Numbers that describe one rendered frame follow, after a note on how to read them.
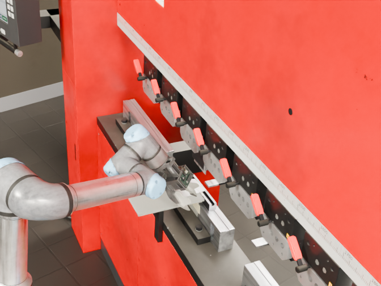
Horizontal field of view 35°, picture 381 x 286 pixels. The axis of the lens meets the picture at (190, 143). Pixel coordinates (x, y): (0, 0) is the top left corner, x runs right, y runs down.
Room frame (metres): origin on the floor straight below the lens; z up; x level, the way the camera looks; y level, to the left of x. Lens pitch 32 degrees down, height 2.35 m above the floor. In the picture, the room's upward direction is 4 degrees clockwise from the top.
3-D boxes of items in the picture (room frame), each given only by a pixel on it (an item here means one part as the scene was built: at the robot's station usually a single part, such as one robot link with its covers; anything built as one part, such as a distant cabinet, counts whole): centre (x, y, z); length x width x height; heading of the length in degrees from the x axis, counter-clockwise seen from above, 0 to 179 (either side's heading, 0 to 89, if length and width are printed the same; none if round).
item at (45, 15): (2.91, 0.79, 1.17); 0.40 x 0.24 x 0.07; 27
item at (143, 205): (1.81, 0.09, 1.00); 0.26 x 0.18 x 0.01; 117
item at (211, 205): (1.85, -0.05, 0.98); 0.20 x 0.03 x 0.03; 27
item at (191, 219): (1.81, -0.01, 0.89); 0.30 x 0.05 x 0.03; 27
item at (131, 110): (2.37, 0.21, 0.92); 0.50 x 0.06 x 0.10; 27
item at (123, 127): (2.38, 0.28, 0.89); 0.30 x 0.05 x 0.03; 27
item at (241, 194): (1.54, -0.21, 1.26); 0.15 x 0.09 x 0.17; 27
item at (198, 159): (1.87, -0.04, 1.13); 0.10 x 0.02 x 0.10; 27
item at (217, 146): (1.72, -0.12, 1.26); 0.15 x 0.09 x 0.17; 27
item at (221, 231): (1.83, -0.07, 0.92); 0.39 x 0.06 x 0.10; 27
